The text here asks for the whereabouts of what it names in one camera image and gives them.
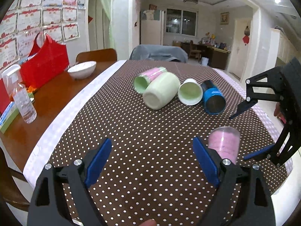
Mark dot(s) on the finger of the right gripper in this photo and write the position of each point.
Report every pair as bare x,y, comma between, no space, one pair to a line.
285,147
269,79

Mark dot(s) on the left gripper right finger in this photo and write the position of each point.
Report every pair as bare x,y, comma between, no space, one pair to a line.
254,204

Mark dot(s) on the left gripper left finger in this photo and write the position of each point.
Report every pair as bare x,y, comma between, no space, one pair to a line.
48,205

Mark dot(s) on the pink plastic cup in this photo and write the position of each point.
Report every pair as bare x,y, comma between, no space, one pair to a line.
226,142

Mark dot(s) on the blue black cup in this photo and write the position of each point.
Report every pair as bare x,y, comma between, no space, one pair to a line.
213,99

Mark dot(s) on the white cup green inside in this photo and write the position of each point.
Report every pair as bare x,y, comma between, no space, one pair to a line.
190,92

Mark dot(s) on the pale green ribbed cup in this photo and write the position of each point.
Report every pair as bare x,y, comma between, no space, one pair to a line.
161,91

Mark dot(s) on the pink and green cup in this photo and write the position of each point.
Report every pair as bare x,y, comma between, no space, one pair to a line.
142,81

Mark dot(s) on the operator thumb tip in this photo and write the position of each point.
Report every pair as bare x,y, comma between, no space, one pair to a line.
150,222

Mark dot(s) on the dark wooden desk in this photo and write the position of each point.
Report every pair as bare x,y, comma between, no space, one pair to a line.
218,58

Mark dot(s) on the white trash bin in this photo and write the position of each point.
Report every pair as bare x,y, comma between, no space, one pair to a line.
204,61

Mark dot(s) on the wooden desk chair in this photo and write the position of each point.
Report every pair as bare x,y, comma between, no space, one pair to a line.
194,52

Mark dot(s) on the brown polka dot tablecloth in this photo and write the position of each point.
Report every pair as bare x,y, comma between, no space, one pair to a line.
152,172

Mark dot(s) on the grey covered chair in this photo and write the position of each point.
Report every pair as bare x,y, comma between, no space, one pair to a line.
159,53

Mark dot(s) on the clear spray bottle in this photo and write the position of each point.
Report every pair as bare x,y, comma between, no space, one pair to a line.
17,91

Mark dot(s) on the white refrigerator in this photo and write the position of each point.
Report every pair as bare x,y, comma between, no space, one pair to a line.
152,27

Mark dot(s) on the white bowl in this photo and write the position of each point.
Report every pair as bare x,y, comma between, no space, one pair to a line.
82,70

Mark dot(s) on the red gift bag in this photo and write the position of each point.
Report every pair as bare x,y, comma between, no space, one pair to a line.
44,63

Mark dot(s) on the brown wooden chair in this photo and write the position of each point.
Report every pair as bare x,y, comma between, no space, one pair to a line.
105,55

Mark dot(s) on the framed wall picture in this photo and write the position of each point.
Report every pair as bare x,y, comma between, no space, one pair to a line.
224,18

